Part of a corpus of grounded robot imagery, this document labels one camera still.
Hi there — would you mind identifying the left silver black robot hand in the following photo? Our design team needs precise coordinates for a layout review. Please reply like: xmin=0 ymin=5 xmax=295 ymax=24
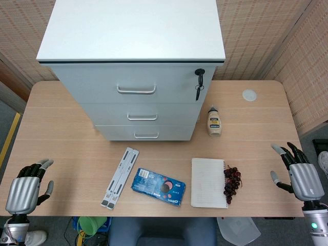
xmin=5 ymin=158 xmax=55 ymax=215

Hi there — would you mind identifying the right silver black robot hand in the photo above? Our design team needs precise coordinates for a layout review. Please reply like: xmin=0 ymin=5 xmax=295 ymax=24
xmin=270 ymin=142 xmax=325 ymax=202

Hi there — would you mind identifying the large drawer with lock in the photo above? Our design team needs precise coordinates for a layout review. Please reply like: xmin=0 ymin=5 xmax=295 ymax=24
xmin=50 ymin=63 xmax=216 ymax=105

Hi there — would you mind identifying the small white drawer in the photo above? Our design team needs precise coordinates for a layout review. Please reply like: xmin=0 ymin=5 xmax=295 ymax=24
xmin=94 ymin=125 xmax=198 ymax=141

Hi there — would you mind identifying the medium white drawer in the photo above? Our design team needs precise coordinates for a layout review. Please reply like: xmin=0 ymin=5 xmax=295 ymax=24
xmin=80 ymin=102 xmax=204 ymax=126

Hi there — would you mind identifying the white drawer cabinet body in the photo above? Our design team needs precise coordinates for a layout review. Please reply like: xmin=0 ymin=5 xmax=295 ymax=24
xmin=36 ymin=0 xmax=226 ymax=142

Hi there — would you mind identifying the white shoe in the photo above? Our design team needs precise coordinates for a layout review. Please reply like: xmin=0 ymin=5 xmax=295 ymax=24
xmin=25 ymin=230 xmax=48 ymax=246
xmin=317 ymin=151 xmax=328 ymax=176

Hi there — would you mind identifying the black floor object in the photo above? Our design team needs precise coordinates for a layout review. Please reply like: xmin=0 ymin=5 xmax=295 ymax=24
xmin=312 ymin=138 xmax=328 ymax=154

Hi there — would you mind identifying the dark red grape bunch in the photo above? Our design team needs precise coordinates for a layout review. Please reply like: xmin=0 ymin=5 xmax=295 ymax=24
xmin=222 ymin=165 xmax=243 ymax=205

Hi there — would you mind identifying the green plastic bucket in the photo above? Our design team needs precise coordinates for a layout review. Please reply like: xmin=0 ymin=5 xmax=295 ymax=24
xmin=78 ymin=216 xmax=107 ymax=236

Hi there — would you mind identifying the translucent white plastic bin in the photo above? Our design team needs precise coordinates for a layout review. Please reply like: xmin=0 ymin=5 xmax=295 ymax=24
xmin=216 ymin=217 xmax=262 ymax=246

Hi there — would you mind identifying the white lined spiral notebook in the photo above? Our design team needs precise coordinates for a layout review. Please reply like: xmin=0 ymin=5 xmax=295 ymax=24
xmin=190 ymin=157 xmax=229 ymax=209

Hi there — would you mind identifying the folded silver laptop stand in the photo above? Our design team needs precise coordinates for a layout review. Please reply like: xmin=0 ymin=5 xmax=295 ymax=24
xmin=100 ymin=147 xmax=140 ymax=210

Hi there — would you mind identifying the beige drink bottle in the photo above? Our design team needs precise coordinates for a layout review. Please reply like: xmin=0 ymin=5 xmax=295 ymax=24
xmin=206 ymin=104 xmax=223 ymax=138

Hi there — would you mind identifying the blue Oreo cookie box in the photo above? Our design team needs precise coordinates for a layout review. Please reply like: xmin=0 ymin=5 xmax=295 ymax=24
xmin=131 ymin=168 xmax=187 ymax=207

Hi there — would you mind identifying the hanging black key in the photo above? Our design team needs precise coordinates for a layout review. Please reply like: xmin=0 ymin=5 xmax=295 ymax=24
xmin=195 ymin=84 xmax=205 ymax=101

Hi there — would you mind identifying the blue chair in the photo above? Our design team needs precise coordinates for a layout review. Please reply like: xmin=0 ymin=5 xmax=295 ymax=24
xmin=108 ymin=217 xmax=218 ymax=246

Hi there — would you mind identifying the black key in lock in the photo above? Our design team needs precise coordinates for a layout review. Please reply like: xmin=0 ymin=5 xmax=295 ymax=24
xmin=194 ymin=68 xmax=206 ymax=85

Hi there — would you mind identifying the round grey cable grommet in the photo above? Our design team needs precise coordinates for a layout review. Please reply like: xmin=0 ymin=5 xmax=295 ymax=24
xmin=242 ymin=89 xmax=258 ymax=101

